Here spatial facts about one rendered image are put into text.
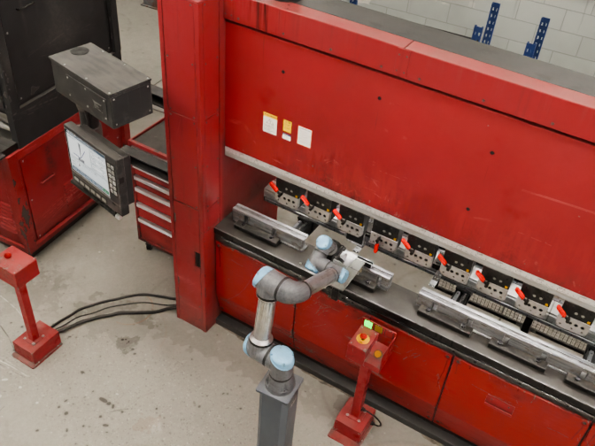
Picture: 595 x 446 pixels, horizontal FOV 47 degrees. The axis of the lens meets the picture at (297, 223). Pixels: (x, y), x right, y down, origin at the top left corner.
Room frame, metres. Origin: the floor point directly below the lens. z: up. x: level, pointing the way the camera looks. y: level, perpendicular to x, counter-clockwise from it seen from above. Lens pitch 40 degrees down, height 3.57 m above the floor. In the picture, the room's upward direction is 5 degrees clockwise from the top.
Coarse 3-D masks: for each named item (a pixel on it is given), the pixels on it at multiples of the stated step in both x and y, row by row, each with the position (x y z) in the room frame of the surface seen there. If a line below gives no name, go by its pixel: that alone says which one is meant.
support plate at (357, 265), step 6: (342, 252) 2.84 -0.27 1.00; (354, 264) 2.75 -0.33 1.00; (360, 264) 2.76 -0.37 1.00; (348, 270) 2.70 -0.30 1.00; (354, 270) 2.70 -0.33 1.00; (348, 276) 2.65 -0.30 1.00; (354, 276) 2.66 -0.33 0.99; (336, 282) 2.60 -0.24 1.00; (348, 282) 2.60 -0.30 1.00; (336, 288) 2.56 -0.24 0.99; (342, 288) 2.55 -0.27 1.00
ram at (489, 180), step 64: (256, 64) 3.10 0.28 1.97; (320, 64) 2.94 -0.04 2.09; (256, 128) 3.10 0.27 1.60; (320, 128) 2.92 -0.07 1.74; (384, 128) 2.76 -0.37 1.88; (448, 128) 2.62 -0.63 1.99; (512, 128) 2.50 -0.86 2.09; (320, 192) 2.90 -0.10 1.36; (384, 192) 2.73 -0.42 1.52; (448, 192) 2.59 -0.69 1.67; (512, 192) 2.46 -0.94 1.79; (576, 192) 2.35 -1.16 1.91; (512, 256) 2.42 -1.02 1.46; (576, 256) 2.30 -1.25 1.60
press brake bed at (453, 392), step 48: (240, 288) 3.00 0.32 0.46; (288, 336) 2.85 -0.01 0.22; (336, 336) 2.68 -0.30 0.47; (384, 336) 2.55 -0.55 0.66; (336, 384) 2.66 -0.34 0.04; (384, 384) 2.53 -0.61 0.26; (432, 384) 2.39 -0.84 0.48; (480, 384) 2.28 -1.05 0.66; (528, 384) 2.18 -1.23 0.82; (432, 432) 2.37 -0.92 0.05; (480, 432) 2.24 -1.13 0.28; (528, 432) 2.13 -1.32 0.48; (576, 432) 2.04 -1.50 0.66
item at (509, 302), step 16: (272, 192) 3.36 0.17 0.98; (288, 208) 3.30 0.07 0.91; (304, 208) 3.24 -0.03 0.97; (336, 208) 3.25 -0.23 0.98; (320, 224) 3.19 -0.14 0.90; (336, 224) 3.14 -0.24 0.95; (400, 256) 2.94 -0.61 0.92; (432, 272) 2.85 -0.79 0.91; (480, 272) 2.80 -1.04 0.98; (464, 288) 2.75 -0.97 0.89; (512, 288) 2.69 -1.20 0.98; (512, 304) 2.63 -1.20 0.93; (560, 304) 2.60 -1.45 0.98; (544, 320) 2.55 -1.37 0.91; (576, 336) 2.46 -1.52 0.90; (592, 336) 2.42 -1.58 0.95
